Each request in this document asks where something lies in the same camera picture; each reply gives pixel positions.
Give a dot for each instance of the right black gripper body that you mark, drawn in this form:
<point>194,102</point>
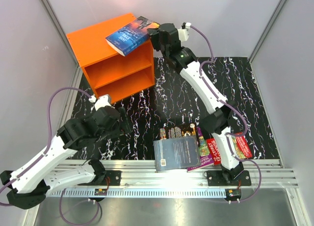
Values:
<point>154,37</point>

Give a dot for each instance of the aluminium mounting rail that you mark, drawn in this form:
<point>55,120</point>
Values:
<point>139,179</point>

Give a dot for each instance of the black paperback book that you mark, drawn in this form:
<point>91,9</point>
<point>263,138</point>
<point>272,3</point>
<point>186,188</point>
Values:
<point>182,130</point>

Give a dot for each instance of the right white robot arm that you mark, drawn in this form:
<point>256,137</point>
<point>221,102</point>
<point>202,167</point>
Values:
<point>220,111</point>

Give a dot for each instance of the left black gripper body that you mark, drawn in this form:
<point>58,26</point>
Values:
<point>109,133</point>

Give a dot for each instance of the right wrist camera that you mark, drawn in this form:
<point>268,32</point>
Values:
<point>183,32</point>

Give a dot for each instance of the blue Jane Eyre book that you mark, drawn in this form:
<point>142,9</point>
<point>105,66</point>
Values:
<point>131,36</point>

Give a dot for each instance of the grey-blue hardcover book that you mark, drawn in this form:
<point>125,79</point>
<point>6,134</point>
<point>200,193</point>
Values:
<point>177,153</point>

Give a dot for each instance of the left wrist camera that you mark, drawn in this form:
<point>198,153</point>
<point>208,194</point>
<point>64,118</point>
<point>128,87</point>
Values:
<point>101,102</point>

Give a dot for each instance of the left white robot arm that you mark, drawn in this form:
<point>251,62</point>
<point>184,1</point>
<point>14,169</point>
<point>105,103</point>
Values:
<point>30,184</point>

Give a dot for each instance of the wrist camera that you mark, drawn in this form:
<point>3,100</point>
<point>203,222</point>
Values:
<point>183,32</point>
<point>101,102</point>

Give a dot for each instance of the red 13-storey treehouse book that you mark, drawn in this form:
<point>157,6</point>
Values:
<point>241,149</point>

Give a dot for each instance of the orange wooden shelf cabinet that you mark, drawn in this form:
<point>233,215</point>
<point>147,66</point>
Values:
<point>106,71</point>

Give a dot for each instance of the purple 117-storey treehouse book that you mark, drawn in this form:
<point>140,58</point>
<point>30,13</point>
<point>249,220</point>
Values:
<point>206,158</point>

